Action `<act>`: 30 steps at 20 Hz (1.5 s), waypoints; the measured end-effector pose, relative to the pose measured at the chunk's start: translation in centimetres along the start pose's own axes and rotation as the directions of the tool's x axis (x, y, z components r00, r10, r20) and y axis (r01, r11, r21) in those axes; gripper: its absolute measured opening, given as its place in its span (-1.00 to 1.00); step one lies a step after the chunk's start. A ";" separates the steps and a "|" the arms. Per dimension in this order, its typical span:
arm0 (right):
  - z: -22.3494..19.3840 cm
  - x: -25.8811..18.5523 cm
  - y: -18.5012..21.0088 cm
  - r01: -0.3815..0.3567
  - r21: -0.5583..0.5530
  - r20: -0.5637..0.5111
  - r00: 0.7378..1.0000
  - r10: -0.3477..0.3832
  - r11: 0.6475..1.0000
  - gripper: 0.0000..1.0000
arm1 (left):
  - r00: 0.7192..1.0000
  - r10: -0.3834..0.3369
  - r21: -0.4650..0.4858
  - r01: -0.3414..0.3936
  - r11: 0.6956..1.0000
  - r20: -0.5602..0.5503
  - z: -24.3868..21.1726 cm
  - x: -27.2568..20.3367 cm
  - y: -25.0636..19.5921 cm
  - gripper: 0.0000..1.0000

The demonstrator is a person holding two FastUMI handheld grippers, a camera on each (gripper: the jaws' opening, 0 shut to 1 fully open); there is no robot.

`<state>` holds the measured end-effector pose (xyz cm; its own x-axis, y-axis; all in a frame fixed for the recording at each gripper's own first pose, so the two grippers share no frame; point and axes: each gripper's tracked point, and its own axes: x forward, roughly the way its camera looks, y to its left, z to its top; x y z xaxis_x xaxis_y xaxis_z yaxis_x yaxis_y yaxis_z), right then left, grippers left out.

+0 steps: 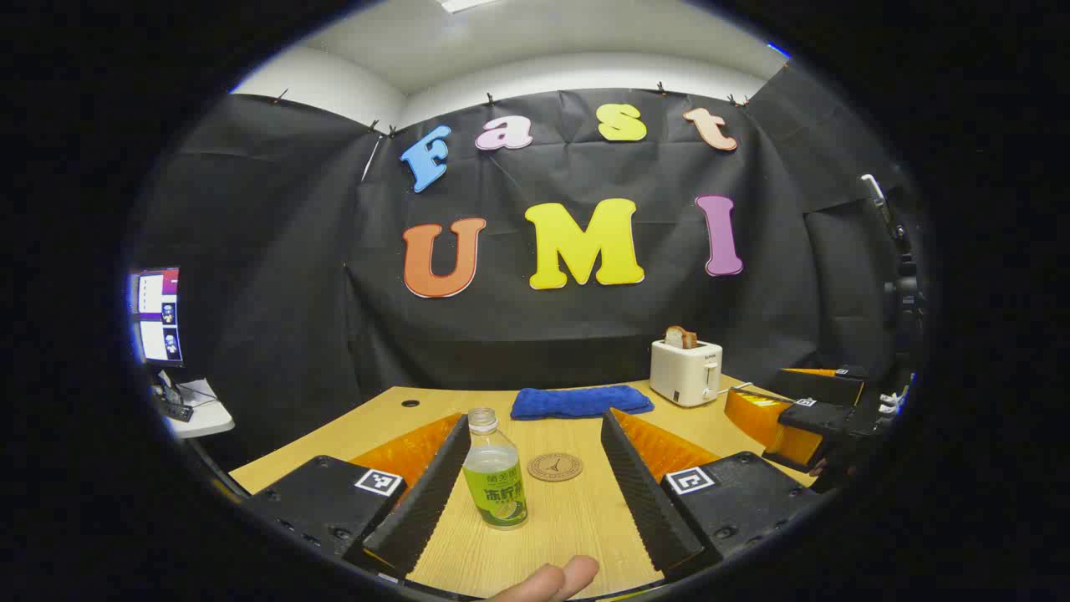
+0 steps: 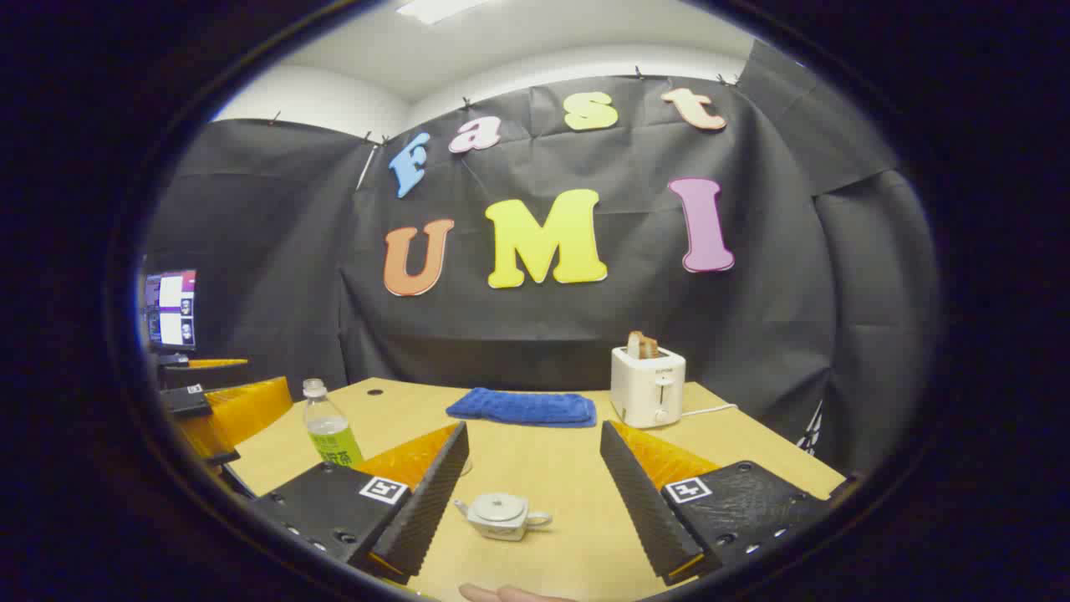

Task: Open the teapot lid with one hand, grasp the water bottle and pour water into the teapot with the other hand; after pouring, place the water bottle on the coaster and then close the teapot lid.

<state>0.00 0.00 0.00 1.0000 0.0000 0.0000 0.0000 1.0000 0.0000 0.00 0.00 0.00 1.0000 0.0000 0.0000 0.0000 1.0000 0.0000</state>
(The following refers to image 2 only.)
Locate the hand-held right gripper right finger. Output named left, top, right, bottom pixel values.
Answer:
left=599, top=420, right=837, bottom=586

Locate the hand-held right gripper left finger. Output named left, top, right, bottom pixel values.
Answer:
left=251, top=421, right=471, bottom=586

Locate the white ceramic teacup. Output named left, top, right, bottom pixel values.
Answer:
left=454, top=492, right=553, bottom=542

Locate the clear green label water bottle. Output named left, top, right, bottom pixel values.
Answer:
left=303, top=378, right=365, bottom=469

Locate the computer monitor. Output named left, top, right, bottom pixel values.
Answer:
left=142, top=268, right=198, bottom=352

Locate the white toaster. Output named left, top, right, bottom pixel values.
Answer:
left=610, top=345, right=687, bottom=429

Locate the blue folded towel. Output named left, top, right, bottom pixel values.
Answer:
left=446, top=387, right=598, bottom=428

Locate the black backdrop cloth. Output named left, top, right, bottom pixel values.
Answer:
left=146, top=38, right=941, bottom=477

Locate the ceiling light panel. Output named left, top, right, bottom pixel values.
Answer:
left=396, top=0, right=487, bottom=25

